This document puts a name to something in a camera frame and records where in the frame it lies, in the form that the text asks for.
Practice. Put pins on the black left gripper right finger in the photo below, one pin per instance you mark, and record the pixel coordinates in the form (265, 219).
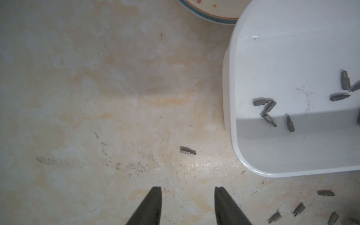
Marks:
(227, 210)

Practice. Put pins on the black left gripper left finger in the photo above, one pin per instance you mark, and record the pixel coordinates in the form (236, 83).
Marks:
(149, 210)

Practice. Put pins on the white plastic storage box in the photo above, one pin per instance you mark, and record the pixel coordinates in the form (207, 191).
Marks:
(294, 52)

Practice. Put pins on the grey screwdriver bit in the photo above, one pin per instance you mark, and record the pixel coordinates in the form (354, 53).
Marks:
(345, 81)
(269, 107)
(333, 218)
(299, 209)
(270, 120)
(187, 150)
(339, 97)
(355, 87)
(326, 193)
(261, 101)
(274, 218)
(290, 124)

